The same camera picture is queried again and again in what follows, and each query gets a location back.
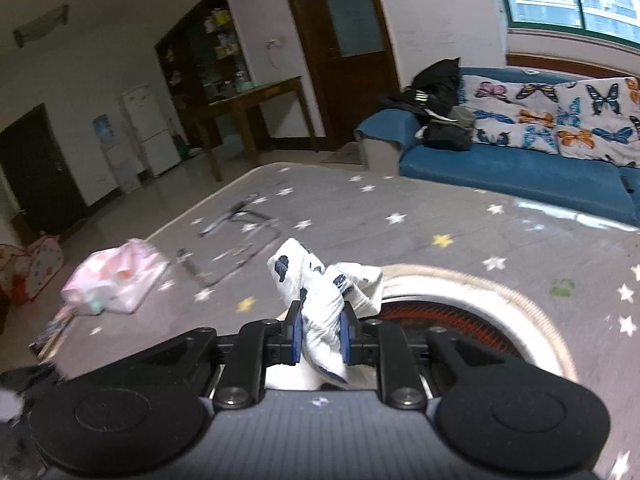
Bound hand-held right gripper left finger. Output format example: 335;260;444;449
135;300;304;409

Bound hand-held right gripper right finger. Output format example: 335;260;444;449
339;305;506;409

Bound white polka dot pants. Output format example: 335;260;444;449
266;237;386;392

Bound rimless eyeglasses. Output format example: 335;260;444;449
175;210;282;288

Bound grey star print tablecloth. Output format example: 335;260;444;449
30;160;640;480

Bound pink plastic bag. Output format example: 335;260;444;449
60;239;169;317

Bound blue sofa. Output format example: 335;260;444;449
355;67;640;227

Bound brown wooden desk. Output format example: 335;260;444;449
192;76;321;184

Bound olive green garment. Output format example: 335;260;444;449
447;105;477;133

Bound white refrigerator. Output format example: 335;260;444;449
122;85;182;179

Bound dark wooden door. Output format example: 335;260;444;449
276;0;401;152

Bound water dispenser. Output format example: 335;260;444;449
92;115;142;194

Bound black jacket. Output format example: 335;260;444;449
377;57;476;152

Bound pink patterned play tent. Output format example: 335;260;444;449
0;234;66;307

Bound dark wooden display cabinet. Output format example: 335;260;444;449
154;0;257;157

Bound dark entrance door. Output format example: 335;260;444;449
0;104;89;252

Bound butterfly print pillows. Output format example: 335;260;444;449
457;75;640;169

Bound wall light fixture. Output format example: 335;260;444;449
12;4;71;49

